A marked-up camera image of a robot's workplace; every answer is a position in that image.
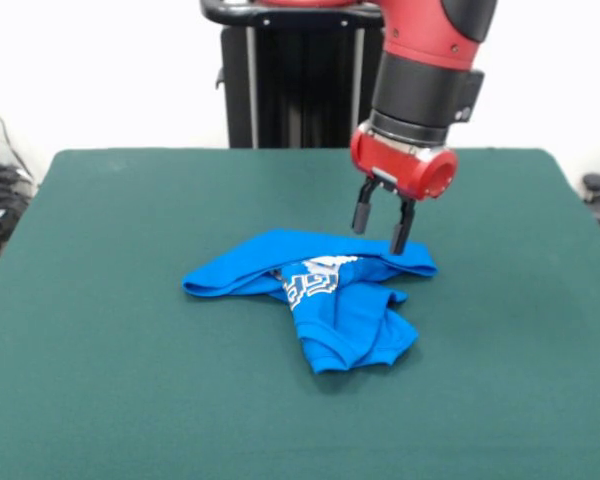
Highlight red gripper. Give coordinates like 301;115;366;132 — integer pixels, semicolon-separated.
349;122;460;255

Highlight blue shirt with white print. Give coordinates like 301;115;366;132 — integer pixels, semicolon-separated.
180;228;440;376

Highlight black cable bundle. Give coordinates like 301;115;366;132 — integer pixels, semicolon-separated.
0;164;36;261

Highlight dark green table cloth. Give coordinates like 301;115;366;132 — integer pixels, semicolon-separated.
0;147;600;480

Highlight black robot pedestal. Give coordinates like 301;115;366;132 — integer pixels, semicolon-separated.
199;0;390;150

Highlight thin grey cable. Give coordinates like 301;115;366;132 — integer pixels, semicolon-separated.
0;92;35;181

